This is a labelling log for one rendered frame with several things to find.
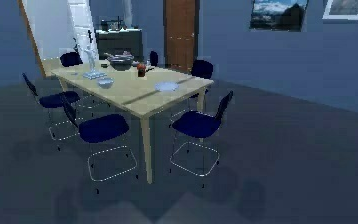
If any pale blue bowl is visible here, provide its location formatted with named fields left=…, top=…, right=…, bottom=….
left=97, top=77, right=115, bottom=90

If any white open door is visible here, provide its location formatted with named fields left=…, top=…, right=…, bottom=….
left=66, top=0, right=100, bottom=63

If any white plate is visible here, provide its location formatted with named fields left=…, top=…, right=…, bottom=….
left=154, top=81, right=180, bottom=93

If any white figurine statue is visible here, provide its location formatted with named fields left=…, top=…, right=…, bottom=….
left=82, top=45, right=107, bottom=81

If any brown wooden door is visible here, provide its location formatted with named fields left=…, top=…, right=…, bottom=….
left=163, top=0, right=200, bottom=73

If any pale wooden dining table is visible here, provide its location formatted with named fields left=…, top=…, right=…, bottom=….
left=50, top=59, right=215, bottom=185

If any dark blue chair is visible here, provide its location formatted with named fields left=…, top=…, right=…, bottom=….
left=60, top=92, right=139, bottom=196
left=168, top=89, right=235, bottom=189
left=59, top=51, right=84, bottom=68
left=21, top=72, right=82, bottom=152
left=149, top=50, right=159, bottom=67
left=188, top=59, right=215, bottom=111

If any red and black kettle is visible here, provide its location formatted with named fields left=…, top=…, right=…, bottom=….
left=136, top=62, right=155, bottom=78

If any dark grey pan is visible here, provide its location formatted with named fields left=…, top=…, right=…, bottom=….
left=103, top=51, right=135, bottom=72

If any dark grey cabinet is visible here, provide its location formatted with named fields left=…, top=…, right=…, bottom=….
left=95, top=28, right=144, bottom=62

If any mountain landscape picture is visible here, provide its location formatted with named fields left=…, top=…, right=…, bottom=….
left=249, top=0, right=309, bottom=33

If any white framed picture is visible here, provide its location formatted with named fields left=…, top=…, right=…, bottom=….
left=322, top=0, right=358, bottom=21

